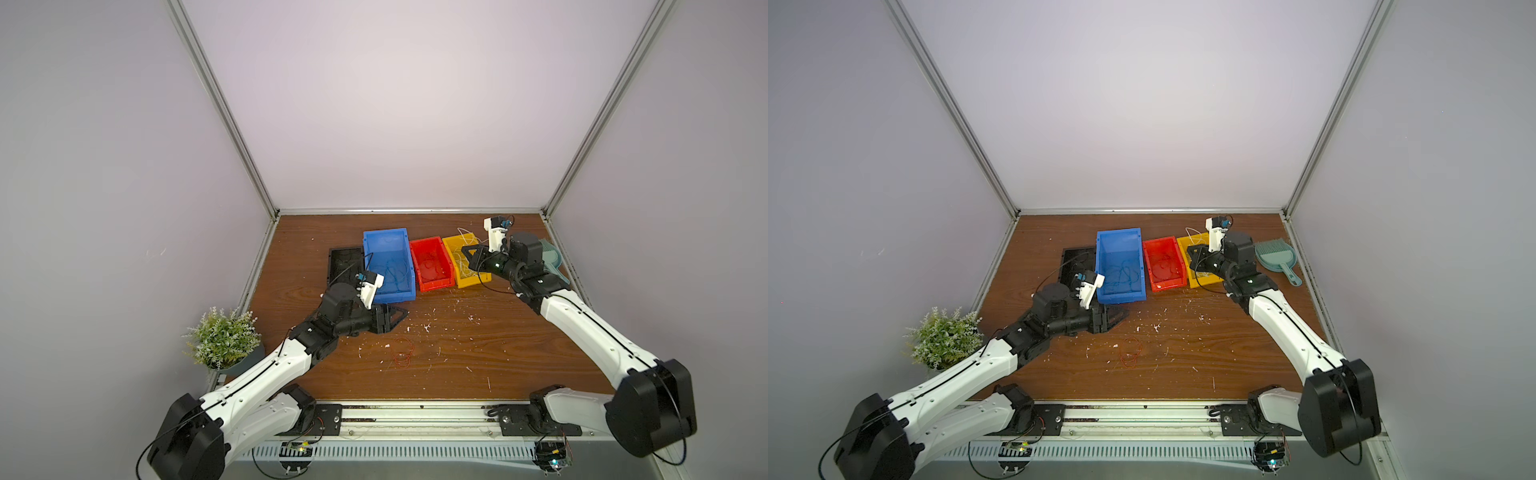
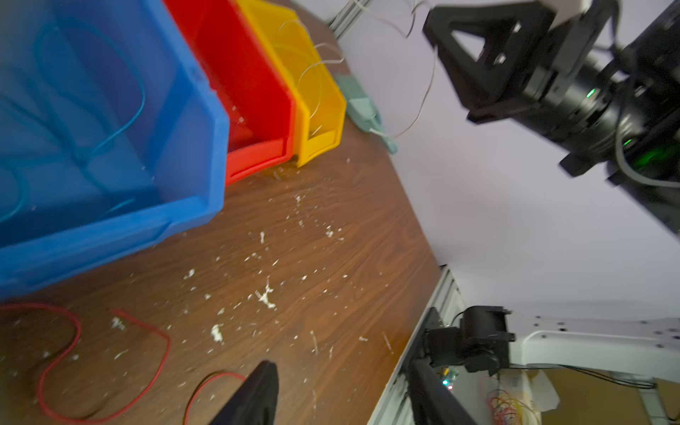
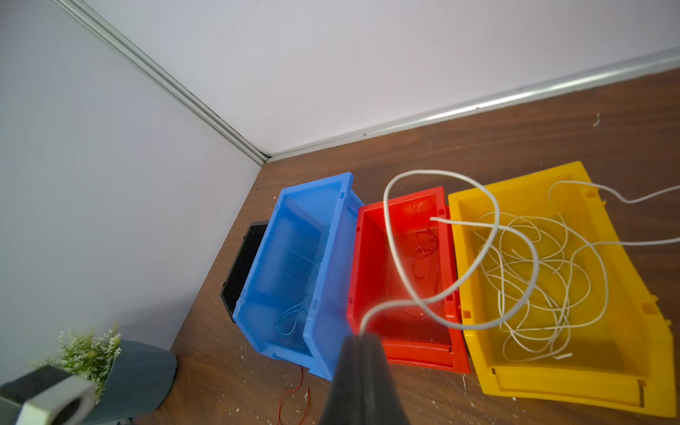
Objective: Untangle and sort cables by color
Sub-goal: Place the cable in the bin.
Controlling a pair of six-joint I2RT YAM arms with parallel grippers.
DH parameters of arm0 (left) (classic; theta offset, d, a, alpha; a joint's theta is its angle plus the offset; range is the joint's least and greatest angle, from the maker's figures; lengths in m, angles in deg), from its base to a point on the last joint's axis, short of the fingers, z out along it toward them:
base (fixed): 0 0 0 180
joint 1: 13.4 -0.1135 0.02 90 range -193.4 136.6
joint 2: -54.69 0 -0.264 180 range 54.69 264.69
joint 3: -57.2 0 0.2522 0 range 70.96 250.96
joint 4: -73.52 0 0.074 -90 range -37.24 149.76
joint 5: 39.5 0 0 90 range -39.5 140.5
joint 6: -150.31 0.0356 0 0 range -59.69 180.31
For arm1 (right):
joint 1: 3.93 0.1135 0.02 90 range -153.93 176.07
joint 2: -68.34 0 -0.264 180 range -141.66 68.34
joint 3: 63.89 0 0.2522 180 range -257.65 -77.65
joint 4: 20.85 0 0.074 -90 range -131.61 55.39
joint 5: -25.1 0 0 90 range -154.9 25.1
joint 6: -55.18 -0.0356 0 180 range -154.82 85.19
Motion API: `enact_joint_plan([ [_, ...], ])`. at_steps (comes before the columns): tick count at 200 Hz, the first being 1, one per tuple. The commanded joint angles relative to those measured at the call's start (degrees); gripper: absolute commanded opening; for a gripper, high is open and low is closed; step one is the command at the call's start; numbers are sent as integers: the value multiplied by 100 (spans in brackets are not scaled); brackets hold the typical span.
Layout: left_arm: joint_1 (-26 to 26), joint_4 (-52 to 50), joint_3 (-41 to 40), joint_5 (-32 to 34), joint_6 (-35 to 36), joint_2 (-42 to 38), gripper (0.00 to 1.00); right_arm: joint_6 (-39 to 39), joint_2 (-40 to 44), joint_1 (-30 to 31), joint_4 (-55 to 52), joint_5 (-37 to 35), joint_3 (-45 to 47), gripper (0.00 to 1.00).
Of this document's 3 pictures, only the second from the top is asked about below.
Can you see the green dustpan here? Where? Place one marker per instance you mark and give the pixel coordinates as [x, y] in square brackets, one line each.
[362, 110]

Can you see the red plastic bin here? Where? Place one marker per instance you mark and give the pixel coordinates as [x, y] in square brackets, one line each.
[259, 104]

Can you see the blue plastic bin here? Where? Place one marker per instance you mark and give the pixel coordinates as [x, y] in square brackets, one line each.
[112, 139]

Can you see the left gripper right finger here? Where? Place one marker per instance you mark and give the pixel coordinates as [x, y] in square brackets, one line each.
[431, 402]

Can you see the yellow plastic bin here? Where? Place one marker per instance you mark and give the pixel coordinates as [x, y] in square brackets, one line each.
[320, 105]

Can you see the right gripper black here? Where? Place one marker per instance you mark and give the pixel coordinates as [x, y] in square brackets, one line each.
[556, 90]

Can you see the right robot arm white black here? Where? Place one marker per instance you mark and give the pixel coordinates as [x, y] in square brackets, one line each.
[638, 139]

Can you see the right controller board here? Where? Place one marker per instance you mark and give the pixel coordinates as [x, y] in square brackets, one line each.
[448, 377]

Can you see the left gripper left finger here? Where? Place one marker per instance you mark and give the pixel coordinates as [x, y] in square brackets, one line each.
[255, 402]

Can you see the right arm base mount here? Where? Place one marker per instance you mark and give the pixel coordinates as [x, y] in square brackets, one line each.
[479, 342]

